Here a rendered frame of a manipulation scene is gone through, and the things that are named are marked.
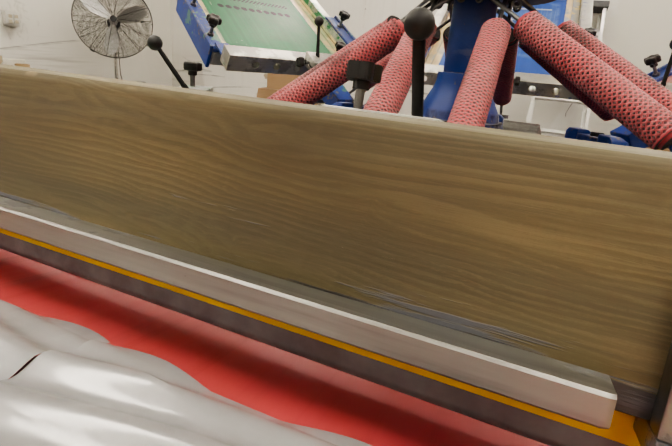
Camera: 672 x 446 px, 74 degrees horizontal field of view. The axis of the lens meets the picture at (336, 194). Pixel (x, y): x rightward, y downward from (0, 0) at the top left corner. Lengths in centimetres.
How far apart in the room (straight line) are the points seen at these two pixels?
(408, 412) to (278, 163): 10
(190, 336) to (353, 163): 11
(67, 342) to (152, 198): 6
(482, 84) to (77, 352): 59
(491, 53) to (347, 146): 60
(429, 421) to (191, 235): 11
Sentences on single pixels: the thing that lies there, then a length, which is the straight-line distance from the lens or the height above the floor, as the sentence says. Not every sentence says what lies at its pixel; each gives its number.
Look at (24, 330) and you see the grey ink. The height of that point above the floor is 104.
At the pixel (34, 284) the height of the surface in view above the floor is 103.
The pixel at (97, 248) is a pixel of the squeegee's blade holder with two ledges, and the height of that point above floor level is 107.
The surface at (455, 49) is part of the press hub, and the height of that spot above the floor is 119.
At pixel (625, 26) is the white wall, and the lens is 434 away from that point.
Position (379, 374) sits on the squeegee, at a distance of 18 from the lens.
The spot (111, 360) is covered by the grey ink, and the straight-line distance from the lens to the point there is 19.
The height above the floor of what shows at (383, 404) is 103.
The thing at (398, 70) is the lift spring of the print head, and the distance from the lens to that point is 71.
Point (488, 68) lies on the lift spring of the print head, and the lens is 71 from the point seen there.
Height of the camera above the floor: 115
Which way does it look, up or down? 16 degrees down
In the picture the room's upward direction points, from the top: 5 degrees clockwise
